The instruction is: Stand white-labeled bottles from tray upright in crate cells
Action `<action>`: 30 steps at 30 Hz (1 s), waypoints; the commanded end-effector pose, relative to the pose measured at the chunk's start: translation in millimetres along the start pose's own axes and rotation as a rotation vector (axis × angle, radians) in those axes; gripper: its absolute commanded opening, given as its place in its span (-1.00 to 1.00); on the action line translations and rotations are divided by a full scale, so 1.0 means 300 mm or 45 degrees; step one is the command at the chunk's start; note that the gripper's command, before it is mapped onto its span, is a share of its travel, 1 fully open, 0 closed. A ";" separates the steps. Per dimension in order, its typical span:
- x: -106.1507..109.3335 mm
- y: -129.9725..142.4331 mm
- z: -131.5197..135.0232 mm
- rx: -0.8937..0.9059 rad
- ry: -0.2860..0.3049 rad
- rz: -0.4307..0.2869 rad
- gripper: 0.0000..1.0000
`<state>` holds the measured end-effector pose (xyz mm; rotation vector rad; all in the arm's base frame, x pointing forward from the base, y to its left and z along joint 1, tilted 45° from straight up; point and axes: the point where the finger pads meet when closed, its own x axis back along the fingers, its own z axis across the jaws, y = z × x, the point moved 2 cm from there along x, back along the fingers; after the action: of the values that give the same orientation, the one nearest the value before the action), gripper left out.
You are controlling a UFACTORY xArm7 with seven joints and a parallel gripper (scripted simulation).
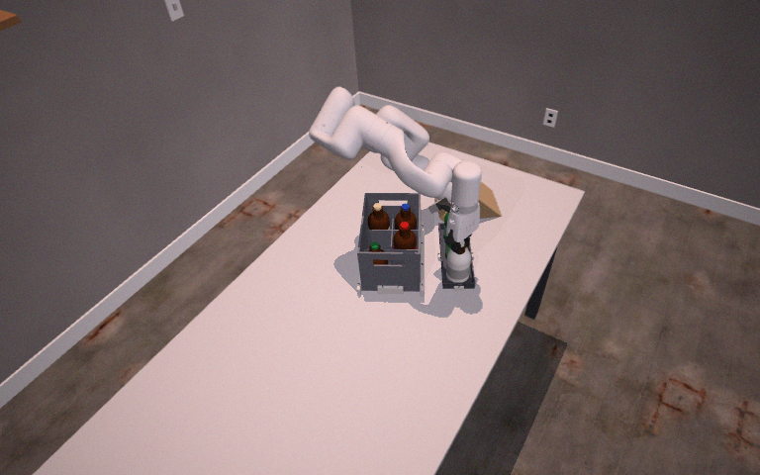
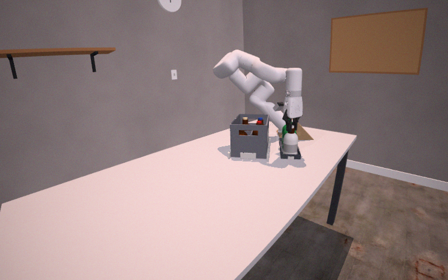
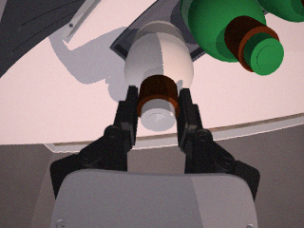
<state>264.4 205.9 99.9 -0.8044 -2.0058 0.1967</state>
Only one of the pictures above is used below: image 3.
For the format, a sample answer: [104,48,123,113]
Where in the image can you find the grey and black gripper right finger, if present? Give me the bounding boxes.
[176,88,260,202]

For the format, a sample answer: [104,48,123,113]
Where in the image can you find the dark grey tray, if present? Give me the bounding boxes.
[110,0,206,62]

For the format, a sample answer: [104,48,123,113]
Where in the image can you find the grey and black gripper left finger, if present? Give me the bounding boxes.
[49,85,139,199]

